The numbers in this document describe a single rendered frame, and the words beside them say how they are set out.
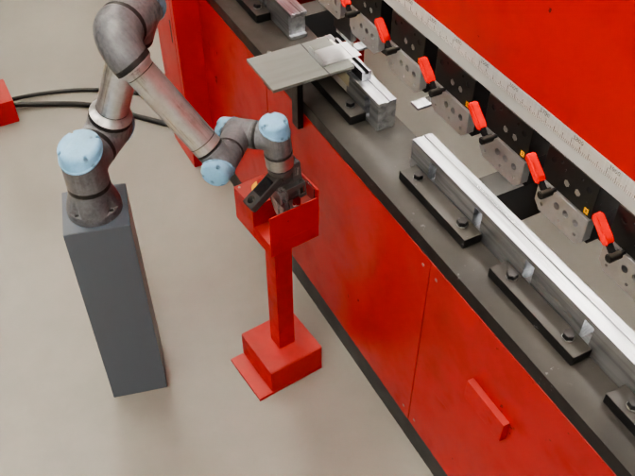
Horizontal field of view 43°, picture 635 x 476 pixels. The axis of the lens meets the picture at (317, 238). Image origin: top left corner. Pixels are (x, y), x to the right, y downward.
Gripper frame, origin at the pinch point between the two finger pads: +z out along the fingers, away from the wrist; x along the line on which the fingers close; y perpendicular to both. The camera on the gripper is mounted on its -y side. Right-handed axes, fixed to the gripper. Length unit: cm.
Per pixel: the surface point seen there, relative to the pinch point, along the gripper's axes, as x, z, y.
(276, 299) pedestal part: 2.8, 35.8, -4.7
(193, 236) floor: 78, 73, -3
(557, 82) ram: -59, -66, 34
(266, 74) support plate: 29.7, -25.6, 16.5
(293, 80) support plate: 22.5, -25.1, 21.3
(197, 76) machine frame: 115, 29, 28
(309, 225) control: -4.8, 1.9, 6.1
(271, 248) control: -4.8, 3.2, -6.6
